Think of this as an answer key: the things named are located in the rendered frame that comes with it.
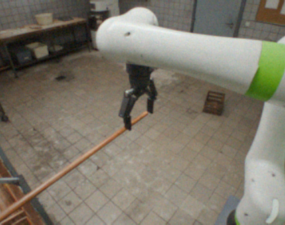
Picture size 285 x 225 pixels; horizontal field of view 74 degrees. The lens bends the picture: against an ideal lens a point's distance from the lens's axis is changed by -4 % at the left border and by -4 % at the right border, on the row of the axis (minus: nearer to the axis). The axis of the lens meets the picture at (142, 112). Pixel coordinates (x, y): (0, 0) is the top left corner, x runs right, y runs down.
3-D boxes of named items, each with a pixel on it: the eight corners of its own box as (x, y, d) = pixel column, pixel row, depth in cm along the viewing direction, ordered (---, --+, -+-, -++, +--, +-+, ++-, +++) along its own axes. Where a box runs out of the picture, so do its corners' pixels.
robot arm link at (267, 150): (276, 166, 76) (325, 27, 47) (281, 201, 64) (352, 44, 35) (242, 160, 81) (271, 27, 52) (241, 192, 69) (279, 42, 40)
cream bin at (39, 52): (36, 59, 466) (33, 49, 452) (27, 54, 492) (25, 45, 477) (49, 54, 489) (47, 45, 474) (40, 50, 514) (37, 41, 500)
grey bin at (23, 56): (19, 64, 440) (15, 54, 426) (11, 59, 467) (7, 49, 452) (33, 59, 462) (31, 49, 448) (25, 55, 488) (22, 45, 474)
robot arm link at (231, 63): (241, 80, 47) (259, 33, 40) (241, 104, 39) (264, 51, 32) (112, 50, 57) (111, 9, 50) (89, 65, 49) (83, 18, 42)
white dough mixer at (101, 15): (100, 53, 556) (93, 3, 477) (87, 49, 586) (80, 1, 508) (123, 45, 612) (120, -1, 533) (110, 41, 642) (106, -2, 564)
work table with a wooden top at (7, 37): (15, 78, 433) (0, 39, 379) (3, 69, 475) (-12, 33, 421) (91, 51, 567) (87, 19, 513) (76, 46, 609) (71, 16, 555)
